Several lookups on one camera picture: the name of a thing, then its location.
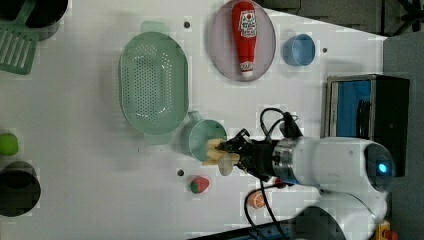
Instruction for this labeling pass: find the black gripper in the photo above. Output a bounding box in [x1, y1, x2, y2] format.
[221, 128, 277, 182]

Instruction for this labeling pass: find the yellow plush peeled banana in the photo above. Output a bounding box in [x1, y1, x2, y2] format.
[202, 139, 239, 176]

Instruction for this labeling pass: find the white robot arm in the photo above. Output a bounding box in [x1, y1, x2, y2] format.
[217, 130, 396, 240]

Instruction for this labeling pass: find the green mug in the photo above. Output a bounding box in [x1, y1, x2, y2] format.
[181, 111, 227, 162]

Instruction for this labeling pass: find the plush strawberry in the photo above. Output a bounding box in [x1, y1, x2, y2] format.
[190, 176, 210, 194]

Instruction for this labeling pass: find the plush orange slice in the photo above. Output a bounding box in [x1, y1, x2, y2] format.
[248, 191, 265, 209]

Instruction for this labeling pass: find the green plastic colander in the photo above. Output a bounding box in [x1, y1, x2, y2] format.
[119, 31, 189, 135]

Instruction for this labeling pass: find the blue plastic cup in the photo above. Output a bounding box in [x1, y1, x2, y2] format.
[283, 34, 316, 66]

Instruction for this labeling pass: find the red plush ketchup bottle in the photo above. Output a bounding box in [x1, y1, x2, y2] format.
[231, 1, 257, 78]

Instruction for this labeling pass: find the toy oven with blue door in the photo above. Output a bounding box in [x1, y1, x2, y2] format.
[321, 74, 410, 177]

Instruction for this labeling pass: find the black cylindrical container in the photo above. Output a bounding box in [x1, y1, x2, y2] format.
[0, 161, 41, 217]

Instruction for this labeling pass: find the green plush ball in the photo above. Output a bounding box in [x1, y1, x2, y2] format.
[0, 133, 19, 156]

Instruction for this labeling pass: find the black utensil holder top left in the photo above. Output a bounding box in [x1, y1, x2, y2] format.
[0, 0, 70, 41]

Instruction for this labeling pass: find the green slotted spatula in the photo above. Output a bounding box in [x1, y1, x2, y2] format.
[0, 0, 39, 75]

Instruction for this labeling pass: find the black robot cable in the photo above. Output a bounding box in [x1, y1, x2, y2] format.
[244, 107, 299, 240]

